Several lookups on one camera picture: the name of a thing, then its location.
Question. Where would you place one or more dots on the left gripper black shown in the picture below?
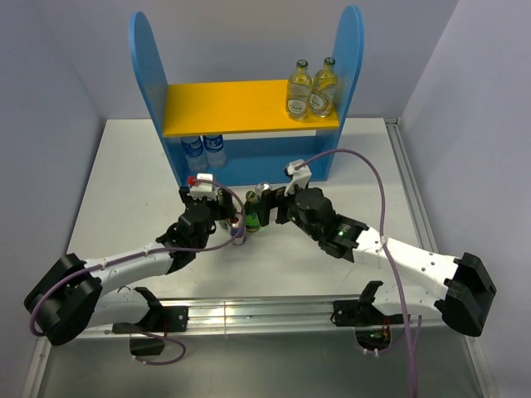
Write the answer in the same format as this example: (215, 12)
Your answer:
(221, 211)

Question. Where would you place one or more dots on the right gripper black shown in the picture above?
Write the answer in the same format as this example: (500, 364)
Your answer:
(278, 197)

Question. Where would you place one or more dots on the green Perrier bottle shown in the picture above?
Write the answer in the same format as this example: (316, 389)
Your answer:
(226, 208)
(252, 219)

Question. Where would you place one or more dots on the clear Chang bottle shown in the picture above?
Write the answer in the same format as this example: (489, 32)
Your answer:
(298, 91)
(324, 89)

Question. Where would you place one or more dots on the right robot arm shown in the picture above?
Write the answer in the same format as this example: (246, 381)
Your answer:
(460, 289)

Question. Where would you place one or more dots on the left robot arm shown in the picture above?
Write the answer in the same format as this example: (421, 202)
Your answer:
(77, 294)

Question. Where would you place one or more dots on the blue and yellow shelf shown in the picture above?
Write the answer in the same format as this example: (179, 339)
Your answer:
(262, 139)

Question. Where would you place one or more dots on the silver blue can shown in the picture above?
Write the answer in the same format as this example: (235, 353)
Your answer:
(260, 188)

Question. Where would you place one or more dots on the silver can red tab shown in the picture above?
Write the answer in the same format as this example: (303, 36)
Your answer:
(237, 229)

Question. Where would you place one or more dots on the left water bottle blue label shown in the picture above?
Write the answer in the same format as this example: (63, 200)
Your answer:
(195, 153)

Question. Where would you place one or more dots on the water bottle blue label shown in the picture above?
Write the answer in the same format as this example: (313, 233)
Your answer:
(215, 150)
(195, 153)

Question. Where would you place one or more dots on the right water bottle blue label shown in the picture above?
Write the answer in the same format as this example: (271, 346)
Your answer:
(215, 150)

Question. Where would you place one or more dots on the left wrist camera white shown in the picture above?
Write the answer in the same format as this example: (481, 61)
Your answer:
(201, 186)

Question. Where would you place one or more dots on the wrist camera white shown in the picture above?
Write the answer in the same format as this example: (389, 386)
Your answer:
(201, 186)
(299, 174)

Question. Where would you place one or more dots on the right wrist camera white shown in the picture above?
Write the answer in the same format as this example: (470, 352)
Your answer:
(299, 174)

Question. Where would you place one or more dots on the aluminium rail frame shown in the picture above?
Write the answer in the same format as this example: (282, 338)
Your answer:
(256, 328)

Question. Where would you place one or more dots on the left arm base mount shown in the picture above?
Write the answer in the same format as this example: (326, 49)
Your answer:
(155, 329)

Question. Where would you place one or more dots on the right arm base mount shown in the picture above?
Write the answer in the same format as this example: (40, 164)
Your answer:
(372, 328)

